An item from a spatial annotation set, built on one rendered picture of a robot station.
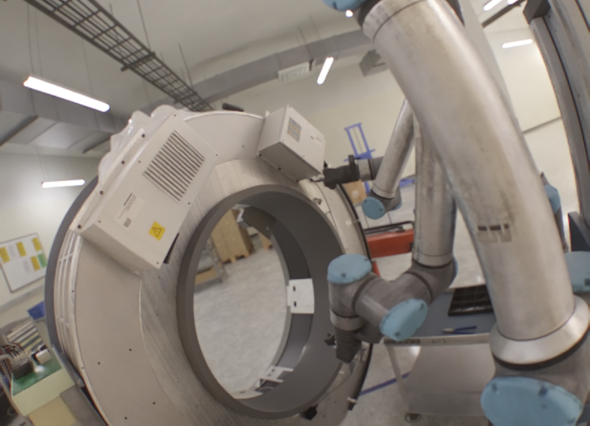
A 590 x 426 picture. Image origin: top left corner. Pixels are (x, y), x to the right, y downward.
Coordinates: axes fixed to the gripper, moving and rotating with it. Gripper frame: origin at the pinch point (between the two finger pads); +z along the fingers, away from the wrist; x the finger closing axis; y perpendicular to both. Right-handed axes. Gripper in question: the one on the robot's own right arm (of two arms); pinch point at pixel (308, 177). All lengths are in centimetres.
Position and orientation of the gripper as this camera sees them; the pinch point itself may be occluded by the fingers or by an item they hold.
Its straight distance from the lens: 130.5
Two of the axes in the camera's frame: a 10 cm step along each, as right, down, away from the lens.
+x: -0.2, -8.3, 5.6
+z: -9.6, 1.8, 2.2
